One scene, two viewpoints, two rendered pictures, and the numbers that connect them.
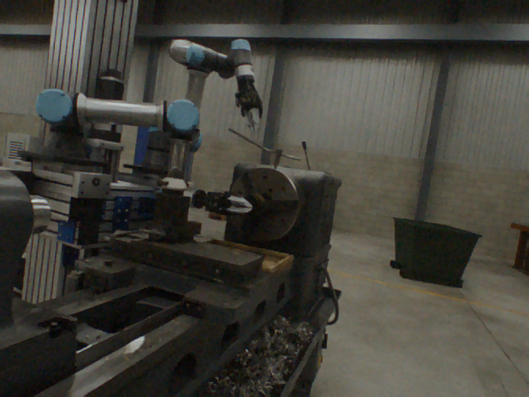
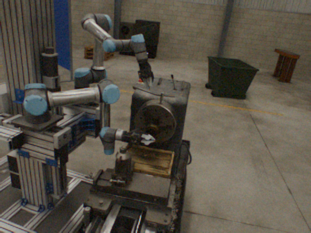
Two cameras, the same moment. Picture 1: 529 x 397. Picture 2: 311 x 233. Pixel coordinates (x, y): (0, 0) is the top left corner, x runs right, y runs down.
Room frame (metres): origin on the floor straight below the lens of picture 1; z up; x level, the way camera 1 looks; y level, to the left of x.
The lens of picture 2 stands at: (-0.08, 0.34, 1.86)
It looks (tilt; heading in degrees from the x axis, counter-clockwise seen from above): 23 degrees down; 349
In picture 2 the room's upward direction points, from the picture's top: 6 degrees clockwise
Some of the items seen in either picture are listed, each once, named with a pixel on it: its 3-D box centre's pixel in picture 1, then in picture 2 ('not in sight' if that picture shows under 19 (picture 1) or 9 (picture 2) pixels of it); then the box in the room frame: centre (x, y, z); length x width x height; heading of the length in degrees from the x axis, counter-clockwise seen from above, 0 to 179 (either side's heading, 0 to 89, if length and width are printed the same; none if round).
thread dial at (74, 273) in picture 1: (75, 289); (87, 214); (0.91, 0.44, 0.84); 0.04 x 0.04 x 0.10; 71
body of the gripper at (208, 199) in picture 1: (211, 201); (131, 137); (1.33, 0.19, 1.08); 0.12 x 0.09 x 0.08; 70
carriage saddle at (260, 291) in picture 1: (175, 275); (131, 197); (0.97, 0.20, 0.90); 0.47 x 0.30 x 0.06; 71
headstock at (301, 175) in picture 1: (286, 205); (161, 106); (1.96, -0.13, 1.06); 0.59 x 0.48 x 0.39; 161
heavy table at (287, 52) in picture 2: (528, 248); (282, 64); (8.24, -6.11, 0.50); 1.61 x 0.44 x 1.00; 161
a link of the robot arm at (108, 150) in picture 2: not in sight; (108, 145); (1.40, 0.34, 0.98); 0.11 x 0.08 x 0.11; 15
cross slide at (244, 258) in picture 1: (183, 252); (131, 183); (1.02, 0.20, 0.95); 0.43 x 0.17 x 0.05; 71
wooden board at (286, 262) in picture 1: (237, 256); (146, 160); (1.35, 0.07, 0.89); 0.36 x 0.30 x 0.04; 71
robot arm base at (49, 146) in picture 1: (65, 142); (37, 111); (1.41, 0.78, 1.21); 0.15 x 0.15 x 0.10
